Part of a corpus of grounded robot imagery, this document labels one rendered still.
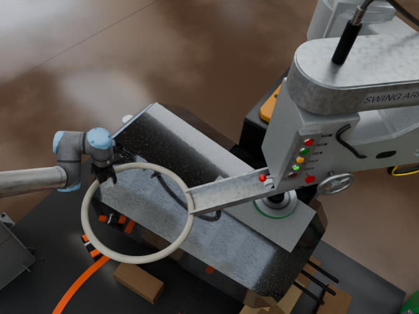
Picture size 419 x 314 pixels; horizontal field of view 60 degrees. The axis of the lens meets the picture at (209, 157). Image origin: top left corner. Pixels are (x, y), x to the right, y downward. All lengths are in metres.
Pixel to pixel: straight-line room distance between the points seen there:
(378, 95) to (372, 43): 0.18
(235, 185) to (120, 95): 1.94
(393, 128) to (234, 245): 0.86
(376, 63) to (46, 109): 2.76
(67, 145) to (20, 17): 3.06
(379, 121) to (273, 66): 2.37
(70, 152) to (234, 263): 0.91
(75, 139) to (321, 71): 0.94
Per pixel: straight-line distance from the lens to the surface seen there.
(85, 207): 1.66
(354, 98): 1.16
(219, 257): 1.84
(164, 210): 1.89
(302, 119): 1.19
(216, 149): 1.95
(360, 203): 3.05
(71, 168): 1.53
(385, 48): 1.31
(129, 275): 2.41
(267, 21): 4.34
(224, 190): 1.69
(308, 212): 1.86
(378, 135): 1.46
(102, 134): 1.51
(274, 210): 1.78
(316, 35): 1.92
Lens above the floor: 2.43
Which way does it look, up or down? 55 degrees down
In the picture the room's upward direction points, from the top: 7 degrees clockwise
